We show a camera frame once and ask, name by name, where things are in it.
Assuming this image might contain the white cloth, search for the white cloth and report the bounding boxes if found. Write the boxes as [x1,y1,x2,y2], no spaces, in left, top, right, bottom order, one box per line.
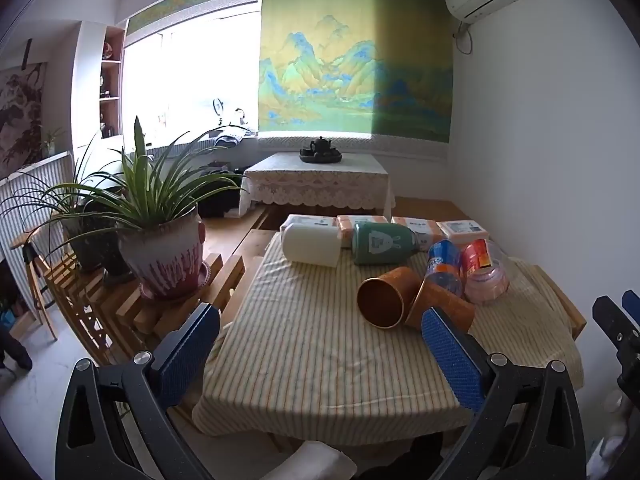
[259,441,359,480]

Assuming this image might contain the green cup with bunny print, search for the green cup with bunny print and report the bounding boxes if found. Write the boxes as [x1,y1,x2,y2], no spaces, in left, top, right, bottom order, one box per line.
[351,222,419,266]

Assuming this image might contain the small potted plant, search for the small potted plant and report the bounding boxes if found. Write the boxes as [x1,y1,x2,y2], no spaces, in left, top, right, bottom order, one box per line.
[42,127,67,159]

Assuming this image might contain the low table with lace cloth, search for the low table with lace cloth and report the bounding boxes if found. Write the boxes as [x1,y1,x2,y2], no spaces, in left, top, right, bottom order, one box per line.
[238,152,396,219]

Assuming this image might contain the plant in dark pot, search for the plant in dark pot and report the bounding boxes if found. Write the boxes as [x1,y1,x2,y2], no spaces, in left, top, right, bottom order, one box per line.
[0,130,128,276]

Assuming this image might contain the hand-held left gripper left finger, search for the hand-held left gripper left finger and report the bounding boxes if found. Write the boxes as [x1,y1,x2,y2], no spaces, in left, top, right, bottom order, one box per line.
[56,302,222,480]

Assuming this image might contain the dark tea tray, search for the dark tea tray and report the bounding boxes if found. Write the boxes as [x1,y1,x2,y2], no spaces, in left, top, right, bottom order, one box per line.
[299,147,344,165]

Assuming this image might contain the landscape window valance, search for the landscape window valance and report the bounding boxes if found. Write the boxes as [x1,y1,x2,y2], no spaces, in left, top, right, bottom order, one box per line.
[124,0,262,37]

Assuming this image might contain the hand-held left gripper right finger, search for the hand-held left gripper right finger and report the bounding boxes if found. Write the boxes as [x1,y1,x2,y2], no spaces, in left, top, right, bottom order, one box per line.
[421,306,586,480]

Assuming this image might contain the wooden table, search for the wooden table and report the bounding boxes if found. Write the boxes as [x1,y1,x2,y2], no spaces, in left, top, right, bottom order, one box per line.
[220,229,587,342]

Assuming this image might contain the wall shelf unit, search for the wall shelf unit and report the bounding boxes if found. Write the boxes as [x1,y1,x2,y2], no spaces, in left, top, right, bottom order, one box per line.
[97,25,126,142]

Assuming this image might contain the white cup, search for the white cup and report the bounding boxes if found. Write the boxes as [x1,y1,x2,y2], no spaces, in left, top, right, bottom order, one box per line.
[279,223,344,267]

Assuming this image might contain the clear pink plastic cup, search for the clear pink plastic cup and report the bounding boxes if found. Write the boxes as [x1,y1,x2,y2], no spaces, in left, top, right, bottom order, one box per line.
[462,239,511,306]

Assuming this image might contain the red printed cup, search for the red printed cup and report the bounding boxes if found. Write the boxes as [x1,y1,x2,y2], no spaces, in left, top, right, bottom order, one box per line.
[459,239,494,277]

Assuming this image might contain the dark wall painting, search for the dark wall painting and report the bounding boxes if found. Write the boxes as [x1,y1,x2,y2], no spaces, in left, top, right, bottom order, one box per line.
[0,62,49,182]

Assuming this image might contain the landscape painting roller blind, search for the landscape painting roller blind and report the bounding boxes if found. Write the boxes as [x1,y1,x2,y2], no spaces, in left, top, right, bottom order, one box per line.
[257,0,459,145]

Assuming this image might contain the white slatted radiator cover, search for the white slatted radiator cover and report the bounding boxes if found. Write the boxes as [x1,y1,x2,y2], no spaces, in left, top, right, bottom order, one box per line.
[0,149,77,322]

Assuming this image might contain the grey folded cloth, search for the grey folded cloth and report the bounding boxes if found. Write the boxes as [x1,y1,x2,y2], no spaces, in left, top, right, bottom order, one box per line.
[214,129,259,149]

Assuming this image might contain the wooden stool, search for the wooden stool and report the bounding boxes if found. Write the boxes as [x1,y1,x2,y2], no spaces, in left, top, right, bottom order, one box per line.
[10,229,60,342]

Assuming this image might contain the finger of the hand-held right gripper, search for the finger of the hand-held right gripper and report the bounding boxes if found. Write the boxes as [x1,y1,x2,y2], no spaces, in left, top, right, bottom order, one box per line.
[592,296,634,358]
[621,290,640,332]

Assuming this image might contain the orange paper cup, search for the orange paper cup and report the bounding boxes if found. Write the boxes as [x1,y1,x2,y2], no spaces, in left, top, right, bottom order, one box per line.
[356,266,422,330]
[404,277,476,334]

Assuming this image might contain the air conditioner cable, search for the air conditioner cable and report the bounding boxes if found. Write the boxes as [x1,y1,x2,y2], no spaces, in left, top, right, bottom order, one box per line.
[452,19,474,56]

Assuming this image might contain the striped tablecloth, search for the striped tablecloth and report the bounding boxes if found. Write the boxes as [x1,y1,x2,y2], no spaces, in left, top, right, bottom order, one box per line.
[192,230,586,448]

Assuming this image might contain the wooden plant stand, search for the wooden plant stand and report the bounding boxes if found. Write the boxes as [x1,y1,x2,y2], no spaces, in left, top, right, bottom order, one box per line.
[10,205,273,368]

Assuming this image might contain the black bag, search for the black bag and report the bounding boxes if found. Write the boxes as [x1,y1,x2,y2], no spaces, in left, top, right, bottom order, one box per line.
[196,159,249,219]

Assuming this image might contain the plant in pink white pot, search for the plant in pink white pot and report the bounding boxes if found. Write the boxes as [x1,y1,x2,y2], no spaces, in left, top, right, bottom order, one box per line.
[30,115,252,302]

